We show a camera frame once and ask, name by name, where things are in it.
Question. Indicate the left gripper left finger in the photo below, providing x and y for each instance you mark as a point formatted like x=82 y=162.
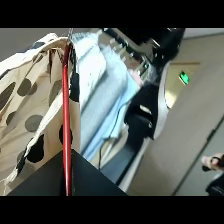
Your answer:
x=46 y=180

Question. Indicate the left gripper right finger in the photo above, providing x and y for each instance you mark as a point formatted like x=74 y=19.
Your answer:
x=90 y=180

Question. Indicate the beige black-dotted garment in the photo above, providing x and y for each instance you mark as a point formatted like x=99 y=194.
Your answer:
x=23 y=110

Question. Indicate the red clothes hanger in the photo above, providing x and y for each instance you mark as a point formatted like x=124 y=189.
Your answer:
x=67 y=100

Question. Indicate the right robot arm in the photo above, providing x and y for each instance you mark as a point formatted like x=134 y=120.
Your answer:
x=141 y=121

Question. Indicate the light blue garment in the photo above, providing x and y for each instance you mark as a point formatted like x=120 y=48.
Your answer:
x=103 y=100

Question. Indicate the person's hand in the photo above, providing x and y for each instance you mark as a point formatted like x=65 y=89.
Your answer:
x=211 y=162

